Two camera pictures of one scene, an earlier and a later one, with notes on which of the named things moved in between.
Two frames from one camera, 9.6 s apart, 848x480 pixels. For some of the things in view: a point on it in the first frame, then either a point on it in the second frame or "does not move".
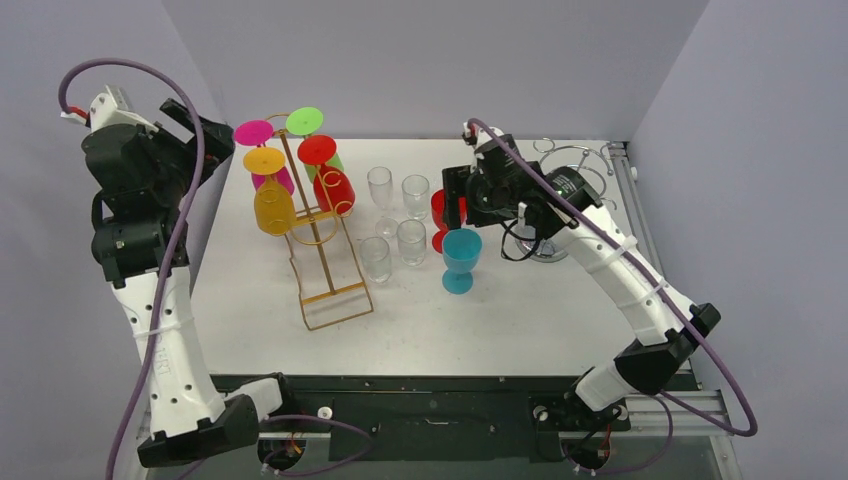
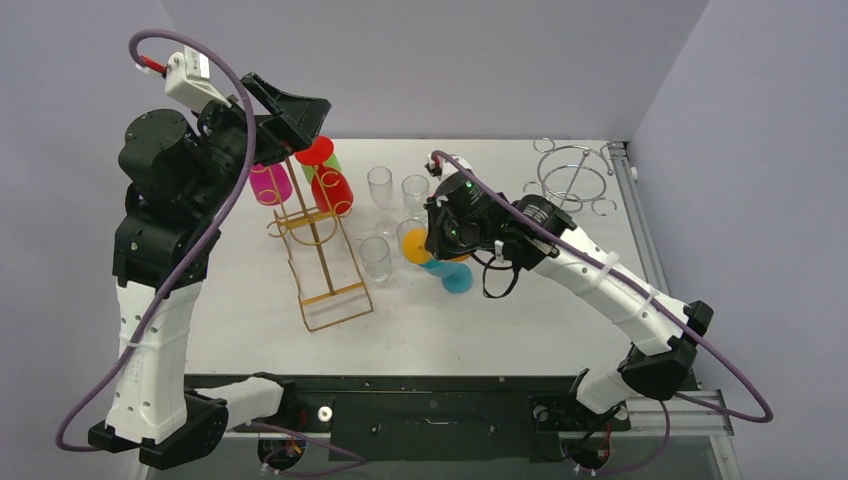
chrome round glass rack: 543,250 does not move
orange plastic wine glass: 274,203 -> 414,247
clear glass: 412,241 does not move
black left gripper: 218,145 -> 295,118
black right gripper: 454,198 -> 438,225
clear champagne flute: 381,186 does not move
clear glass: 376,258 does not move
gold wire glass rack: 330,279 does not move
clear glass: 415,188 does not move
